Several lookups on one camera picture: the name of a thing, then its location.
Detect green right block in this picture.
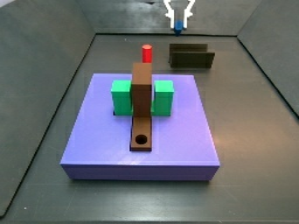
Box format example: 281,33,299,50
153,80,174,116

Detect red cylinder peg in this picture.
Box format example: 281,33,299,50
143,45,153,63

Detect green left block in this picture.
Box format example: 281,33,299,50
111,80,133,116

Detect brown T-shaped block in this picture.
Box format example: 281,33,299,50
130,63,153,151

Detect blue stepped peg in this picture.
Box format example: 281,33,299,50
174,20,183,37

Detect green block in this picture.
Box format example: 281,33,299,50
111,80,133,116
153,80,174,116

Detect black angled fixture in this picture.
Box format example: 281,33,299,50
170,44,215,68

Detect purple base block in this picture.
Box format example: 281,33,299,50
60,73,221,181

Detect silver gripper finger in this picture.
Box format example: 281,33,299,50
163,0,175,29
183,0,195,29

